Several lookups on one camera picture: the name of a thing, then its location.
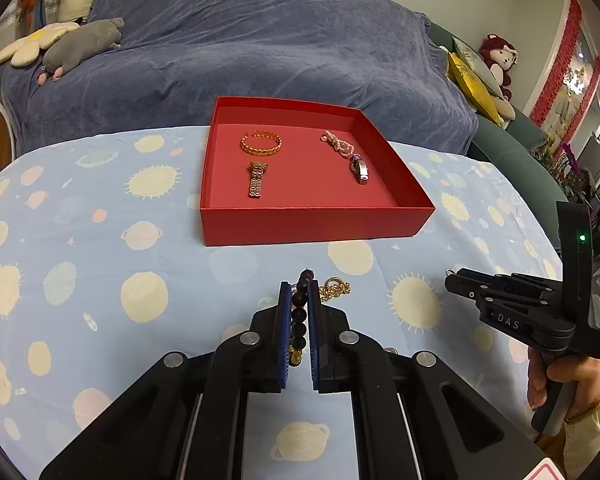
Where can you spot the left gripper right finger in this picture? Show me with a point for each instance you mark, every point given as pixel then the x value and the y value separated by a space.
pixel 343 360

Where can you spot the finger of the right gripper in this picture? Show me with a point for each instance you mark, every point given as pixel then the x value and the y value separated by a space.
pixel 520 306
pixel 516 287

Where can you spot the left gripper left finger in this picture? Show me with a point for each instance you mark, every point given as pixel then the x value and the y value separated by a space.
pixel 254 361

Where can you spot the silver metal watch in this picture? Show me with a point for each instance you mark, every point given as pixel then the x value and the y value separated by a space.
pixel 359 169

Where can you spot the gold link watch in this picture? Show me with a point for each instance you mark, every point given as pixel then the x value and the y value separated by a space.
pixel 256 171

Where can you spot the gold chain bangle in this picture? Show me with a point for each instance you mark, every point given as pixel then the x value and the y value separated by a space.
pixel 261 143

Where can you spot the red shallow jewelry box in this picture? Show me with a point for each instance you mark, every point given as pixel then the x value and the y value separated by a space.
pixel 309 193

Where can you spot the green sofa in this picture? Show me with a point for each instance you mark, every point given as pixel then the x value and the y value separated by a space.
pixel 507 147

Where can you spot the blue planet print cloth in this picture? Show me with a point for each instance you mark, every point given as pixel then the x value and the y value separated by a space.
pixel 103 270

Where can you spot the gold satin cushion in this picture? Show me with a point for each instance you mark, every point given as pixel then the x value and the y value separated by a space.
pixel 474 89

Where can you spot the silver grey cushion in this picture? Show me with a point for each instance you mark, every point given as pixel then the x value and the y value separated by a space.
pixel 478 66

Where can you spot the red monkey plush toy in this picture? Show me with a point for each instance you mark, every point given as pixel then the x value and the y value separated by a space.
pixel 500 56

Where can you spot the dark blue velvet blanket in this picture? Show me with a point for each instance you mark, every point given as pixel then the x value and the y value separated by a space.
pixel 177 57

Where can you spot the grey plush toy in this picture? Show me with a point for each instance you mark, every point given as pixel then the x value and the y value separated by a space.
pixel 79 45

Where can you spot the cream flower plush cushion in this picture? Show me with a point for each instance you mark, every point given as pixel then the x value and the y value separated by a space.
pixel 25 51

